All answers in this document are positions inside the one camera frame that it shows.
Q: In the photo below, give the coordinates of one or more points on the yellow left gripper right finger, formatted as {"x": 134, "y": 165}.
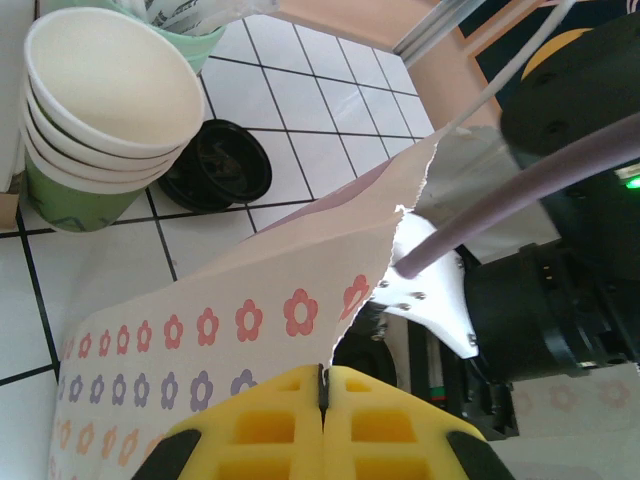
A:
{"x": 400, "y": 435}

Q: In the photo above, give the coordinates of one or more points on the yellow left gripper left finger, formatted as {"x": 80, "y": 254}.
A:
{"x": 250, "y": 430}

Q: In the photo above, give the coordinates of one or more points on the white printed paper bag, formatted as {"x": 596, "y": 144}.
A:
{"x": 200, "y": 280}

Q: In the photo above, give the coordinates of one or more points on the black plastic cup lid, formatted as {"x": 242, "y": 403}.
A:
{"x": 230, "y": 160}
{"x": 175, "y": 192}

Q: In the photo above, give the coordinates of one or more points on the stacked green paper cup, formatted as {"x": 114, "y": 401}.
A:
{"x": 60, "y": 162}
{"x": 60, "y": 140}
{"x": 110, "y": 75}
{"x": 75, "y": 210}

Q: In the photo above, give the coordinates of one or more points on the mint green straw holder cup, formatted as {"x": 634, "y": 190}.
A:
{"x": 200, "y": 50}

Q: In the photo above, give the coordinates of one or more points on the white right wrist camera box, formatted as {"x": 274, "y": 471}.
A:
{"x": 430, "y": 300}

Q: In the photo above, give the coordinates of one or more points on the aluminium frame post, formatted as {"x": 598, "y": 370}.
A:
{"x": 430, "y": 30}

